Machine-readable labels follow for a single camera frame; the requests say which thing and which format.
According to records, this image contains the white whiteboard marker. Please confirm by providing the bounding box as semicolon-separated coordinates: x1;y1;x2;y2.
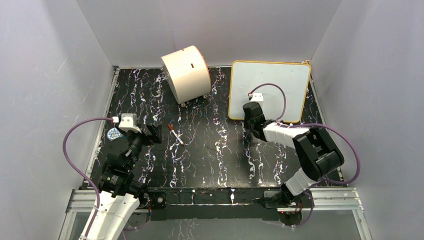
167;123;185;146

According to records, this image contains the yellow framed whiteboard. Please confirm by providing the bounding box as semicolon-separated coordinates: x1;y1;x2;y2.
227;60;312;124

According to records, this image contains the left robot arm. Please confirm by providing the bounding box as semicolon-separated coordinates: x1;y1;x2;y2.
79;114;163;240

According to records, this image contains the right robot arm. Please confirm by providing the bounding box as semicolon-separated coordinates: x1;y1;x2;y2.
242;101;345;208

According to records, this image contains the blue white tape roll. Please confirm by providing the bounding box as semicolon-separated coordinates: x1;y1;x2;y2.
106;127;122;141

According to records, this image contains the beige cylindrical container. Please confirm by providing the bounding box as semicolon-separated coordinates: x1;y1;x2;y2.
160;45;212;105

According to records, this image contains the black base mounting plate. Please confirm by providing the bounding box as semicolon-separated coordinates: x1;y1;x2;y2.
134;186;313;225

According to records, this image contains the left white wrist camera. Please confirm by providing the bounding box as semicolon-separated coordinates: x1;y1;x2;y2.
118;113;140;133

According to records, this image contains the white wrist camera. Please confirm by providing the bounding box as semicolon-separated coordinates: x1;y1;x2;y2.
118;113;140;133
248;92;264;108

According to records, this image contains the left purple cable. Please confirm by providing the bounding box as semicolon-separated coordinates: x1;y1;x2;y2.
62;117;115;237

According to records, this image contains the purple cable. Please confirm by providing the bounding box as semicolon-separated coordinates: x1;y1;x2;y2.
250;82;362;228
62;117;115;237

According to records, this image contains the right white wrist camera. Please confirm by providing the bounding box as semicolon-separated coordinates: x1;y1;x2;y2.
248;92;264;108

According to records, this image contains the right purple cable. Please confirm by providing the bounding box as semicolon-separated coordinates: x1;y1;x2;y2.
250;82;362;228

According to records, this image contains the aluminium frame rail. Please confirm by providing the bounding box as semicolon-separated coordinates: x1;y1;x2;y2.
65;187;365;214

